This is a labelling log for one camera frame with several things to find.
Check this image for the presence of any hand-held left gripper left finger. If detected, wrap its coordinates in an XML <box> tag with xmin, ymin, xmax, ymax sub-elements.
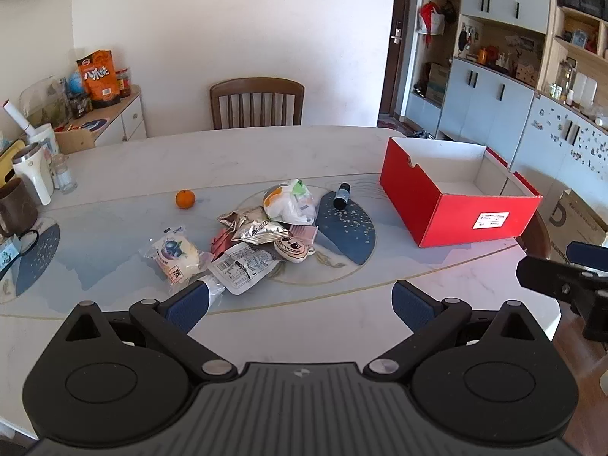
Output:
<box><xmin>64</xmin><ymin>281</ymin><xmax>238</xmax><ymax>382</ymax></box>

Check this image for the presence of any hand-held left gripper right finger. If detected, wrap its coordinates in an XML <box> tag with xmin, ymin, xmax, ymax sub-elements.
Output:
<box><xmin>365</xmin><ymin>280</ymin><xmax>542</xmax><ymax>383</ymax></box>

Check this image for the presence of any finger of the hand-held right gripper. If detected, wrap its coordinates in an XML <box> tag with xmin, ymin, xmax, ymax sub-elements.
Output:
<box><xmin>516</xmin><ymin>256</ymin><xmax>608</xmax><ymax>343</ymax></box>
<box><xmin>567</xmin><ymin>241</ymin><xmax>608</xmax><ymax>272</ymax></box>

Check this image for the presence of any blueberry bread packet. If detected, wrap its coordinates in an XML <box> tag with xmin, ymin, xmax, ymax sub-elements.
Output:
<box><xmin>139</xmin><ymin>235</ymin><xmax>212</xmax><ymax>287</ymax></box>

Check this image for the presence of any white printed vacuum packet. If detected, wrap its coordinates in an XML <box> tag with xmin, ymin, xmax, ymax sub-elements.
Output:
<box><xmin>209</xmin><ymin>242</ymin><xmax>281</xmax><ymax>295</ymax></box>

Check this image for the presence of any silver foil snack packet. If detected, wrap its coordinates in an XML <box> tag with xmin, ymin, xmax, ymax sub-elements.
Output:
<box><xmin>217</xmin><ymin>206</ymin><xmax>289</xmax><ymax>244</ymax></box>

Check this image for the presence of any red cardboard box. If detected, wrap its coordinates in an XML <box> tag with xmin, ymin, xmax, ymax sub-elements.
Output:
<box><xmin>379</xmin><ymin>137</ymin><xmax>543</xmax><ymax>248</ymax></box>

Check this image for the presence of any beige toothy face plush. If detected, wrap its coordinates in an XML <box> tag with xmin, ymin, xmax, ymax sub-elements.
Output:
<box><xmin>274</xmin><ymin>235</ymin><xmax>317</xmax><ymax>263</ymax></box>

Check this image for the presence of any white plastic snack bag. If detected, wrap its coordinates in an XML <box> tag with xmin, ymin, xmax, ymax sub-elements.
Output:
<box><xmin>263</xmin><ymin>179</ymin><xmax>318</xmax><ymax>225</ymax></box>

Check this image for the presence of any white marble desktop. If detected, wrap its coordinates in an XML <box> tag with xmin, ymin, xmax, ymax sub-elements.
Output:
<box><xmin>0</xmin><ymin>125</ymin><xmax>564</xmax><ymax>440</ymax></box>

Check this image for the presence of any large printed cardboard box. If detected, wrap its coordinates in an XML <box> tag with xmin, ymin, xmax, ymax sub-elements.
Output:
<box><xmin>548</xmin><ymin>190</ymin><xmax>608</xmax><ymax>258</ymax></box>

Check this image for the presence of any white cabinet with magnets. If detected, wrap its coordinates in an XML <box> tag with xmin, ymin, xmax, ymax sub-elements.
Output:
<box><xmin>510</xmin><ymin>92</ymin><xmax>608</xmax><ymax>210</ymax></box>

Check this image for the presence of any tall glass jar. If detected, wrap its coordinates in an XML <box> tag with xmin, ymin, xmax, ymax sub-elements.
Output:
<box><xmin>558</xmin><ymin>59</ymin><xmax>578</xmax><ymax>101</ymax></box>

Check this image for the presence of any clear glass shaker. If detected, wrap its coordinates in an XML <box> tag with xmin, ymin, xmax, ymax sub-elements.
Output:
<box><xmin>50</xmin><ymin>153</ymin><xmax>78</xmax><ymax>194</ymax></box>

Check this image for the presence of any patterned floor rug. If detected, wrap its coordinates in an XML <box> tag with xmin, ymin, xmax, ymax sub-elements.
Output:
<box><xmin>377</xmin><ymin>115</ymin><xmax>428</xmax><ymax>136</ymax></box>

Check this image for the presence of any white side cabinet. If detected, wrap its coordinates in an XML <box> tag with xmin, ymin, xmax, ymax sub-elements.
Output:
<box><xmin>92</xmin><ymin>85</ymin><xmax>148</xmax><ymax>146</ymax></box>

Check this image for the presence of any dark brown mug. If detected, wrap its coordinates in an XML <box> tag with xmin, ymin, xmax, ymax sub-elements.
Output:
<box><xmin>0</xmin><ymin>178</ymin><xmax>39</xmax><ymax>238</ymax></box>

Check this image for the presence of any small brown cardboard box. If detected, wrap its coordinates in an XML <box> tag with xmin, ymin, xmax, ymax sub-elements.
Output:
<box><xmin>56</xmin><ymin>130</ymin><xmax>96</xmax><ymax>154</ymax></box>

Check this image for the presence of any white electric kettle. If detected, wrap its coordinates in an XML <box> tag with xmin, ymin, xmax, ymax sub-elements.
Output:
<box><xmin>12</xmin><ymin>142</ymin><xmax>54</xmax><ymax>206</ymax></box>

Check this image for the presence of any wooden slatted chair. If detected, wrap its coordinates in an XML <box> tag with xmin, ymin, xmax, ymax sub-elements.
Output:
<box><xmin>210</xmin><ymin>77</ymin><xmax>305</xmax><ymax>130</ymax></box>

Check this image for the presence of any white mug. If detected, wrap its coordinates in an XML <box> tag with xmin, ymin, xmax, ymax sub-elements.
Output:
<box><xmin>28</xmin><ymin>123</ymin><xmax>59</xmax><ymax>157</ymax></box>

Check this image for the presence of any cardboard box in cabinet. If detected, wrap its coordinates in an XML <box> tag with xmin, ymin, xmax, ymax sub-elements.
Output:
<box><xmin>426</xmin><ymin>63</ymin><xmax>450</xmax><ymax>103</ymax></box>

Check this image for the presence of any dark brown door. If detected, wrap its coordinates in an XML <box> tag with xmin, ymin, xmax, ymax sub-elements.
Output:
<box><xmin>379</xmin><ymin>0</ymin><xmax>424</xmax><ymax>117</ymax></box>

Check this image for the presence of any dark glass jar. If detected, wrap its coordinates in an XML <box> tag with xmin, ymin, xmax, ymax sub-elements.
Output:
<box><xmin>69</xmin><ymin>95</ymin><xmax>93</xmax><ymax>119</ymax></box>

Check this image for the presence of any yellow tissue box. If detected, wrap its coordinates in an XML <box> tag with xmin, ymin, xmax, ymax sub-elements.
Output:
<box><xmin>0</xmin><ymin>139</ymin><xmax>27</xmax><ymax>186</ymax></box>

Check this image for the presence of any orange snack bag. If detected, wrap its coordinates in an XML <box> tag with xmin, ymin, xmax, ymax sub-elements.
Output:
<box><xmin>77</xmin><ymin>50</ymin><xmax>120</xmax><ymax>108</ymax></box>

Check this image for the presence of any white lint roller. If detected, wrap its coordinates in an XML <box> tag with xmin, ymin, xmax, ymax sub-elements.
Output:
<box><xmin>2</xmin><ymin>100</ymin><xmax>36</xmax><ymax>136</ymax></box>

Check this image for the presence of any red and white hanging bag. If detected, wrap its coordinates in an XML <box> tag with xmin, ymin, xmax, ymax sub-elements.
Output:
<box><xmin>417</xmin><ymin>2</ymin><xmax>446</xmax><ymax>37</ymax></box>

